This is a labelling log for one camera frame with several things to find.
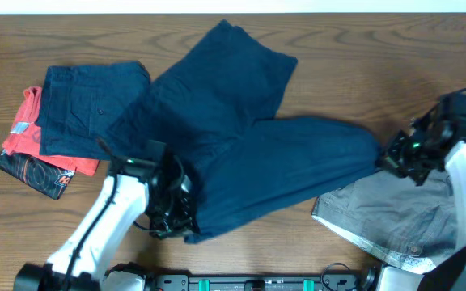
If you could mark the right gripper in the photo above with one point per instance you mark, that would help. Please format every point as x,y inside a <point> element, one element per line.
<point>393,159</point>

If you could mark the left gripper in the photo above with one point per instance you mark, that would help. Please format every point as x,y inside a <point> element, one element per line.
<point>175,222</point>

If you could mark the grey shorts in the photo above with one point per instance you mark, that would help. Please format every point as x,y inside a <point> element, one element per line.
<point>404,225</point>

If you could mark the navy shorts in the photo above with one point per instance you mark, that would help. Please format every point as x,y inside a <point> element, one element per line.
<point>78,103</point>
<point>216,110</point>

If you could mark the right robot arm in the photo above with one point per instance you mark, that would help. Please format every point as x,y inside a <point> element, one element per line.
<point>451,273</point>

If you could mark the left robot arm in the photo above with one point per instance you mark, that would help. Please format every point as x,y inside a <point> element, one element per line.
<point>85,258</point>

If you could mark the folded black orange-print garment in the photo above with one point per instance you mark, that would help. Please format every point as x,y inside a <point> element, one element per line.
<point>42,176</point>

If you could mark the folded navy shorts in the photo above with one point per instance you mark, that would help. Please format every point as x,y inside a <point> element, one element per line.
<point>78,103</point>

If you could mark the folded red t-shirt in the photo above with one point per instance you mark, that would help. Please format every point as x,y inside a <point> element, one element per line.
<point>25,137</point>

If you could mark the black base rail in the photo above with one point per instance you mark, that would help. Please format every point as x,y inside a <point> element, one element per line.
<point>253,283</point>

